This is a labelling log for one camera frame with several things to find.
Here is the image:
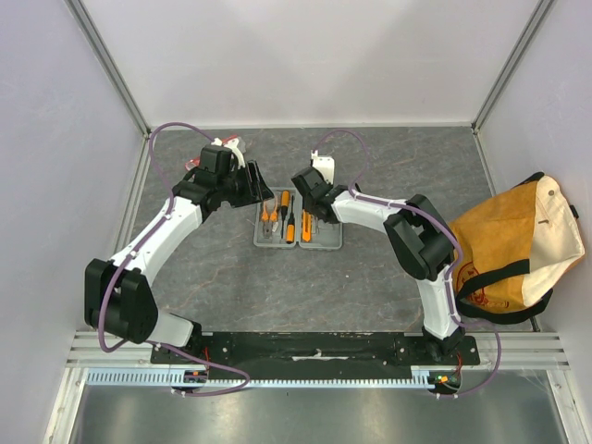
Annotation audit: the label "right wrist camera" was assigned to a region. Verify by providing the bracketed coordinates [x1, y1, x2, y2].
[291, 150, 336, 197]

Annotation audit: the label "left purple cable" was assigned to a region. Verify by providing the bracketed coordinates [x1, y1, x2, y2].
[99, 121, 252, 398]

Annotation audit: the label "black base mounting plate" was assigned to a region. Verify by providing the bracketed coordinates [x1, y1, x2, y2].
[150, 330, 480, 381]

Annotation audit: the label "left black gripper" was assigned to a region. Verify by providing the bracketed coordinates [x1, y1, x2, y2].
[217, 160, 274, 209]

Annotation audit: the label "orange pliers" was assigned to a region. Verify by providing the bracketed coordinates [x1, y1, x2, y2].
[259, 194, 279, 244]

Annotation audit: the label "aluminium frame rail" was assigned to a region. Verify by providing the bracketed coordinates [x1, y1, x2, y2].
[67, 329, 571, 370]

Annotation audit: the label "grey plastic tool case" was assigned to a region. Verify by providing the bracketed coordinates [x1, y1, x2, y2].
[253, 187, 343, 251]

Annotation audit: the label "orange handled small screwdriver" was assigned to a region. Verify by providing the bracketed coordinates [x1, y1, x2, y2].
[279, 191, 290, 238]

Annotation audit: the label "purple cable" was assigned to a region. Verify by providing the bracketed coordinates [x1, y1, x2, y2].
[99, 121, 252, 398]
[311, 129, 501, 400]

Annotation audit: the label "orange handled large screwdriver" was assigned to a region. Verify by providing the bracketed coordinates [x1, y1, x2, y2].
[285, 196, 295, 244]

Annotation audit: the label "orange utility knife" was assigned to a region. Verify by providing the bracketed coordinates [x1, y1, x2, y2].
[302, 210, 313, 242]

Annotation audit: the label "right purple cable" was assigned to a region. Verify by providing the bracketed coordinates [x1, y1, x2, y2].
[311, 129, 501, 400]

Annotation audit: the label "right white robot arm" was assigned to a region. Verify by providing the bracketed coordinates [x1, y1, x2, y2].
[297, 182, 464, 364]

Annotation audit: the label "tan canvas tool bag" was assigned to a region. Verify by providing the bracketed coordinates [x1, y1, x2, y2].
[450, 172, 586, 325]

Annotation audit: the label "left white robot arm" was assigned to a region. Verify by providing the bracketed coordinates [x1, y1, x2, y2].
[83, 160, 274, 364]

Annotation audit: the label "orange red cardboard box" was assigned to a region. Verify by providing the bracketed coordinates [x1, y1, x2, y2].
[185, 135, 246, 171]

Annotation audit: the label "grey slotted cable duct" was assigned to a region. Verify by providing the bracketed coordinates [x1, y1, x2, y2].
[86, 367, 435, 389]

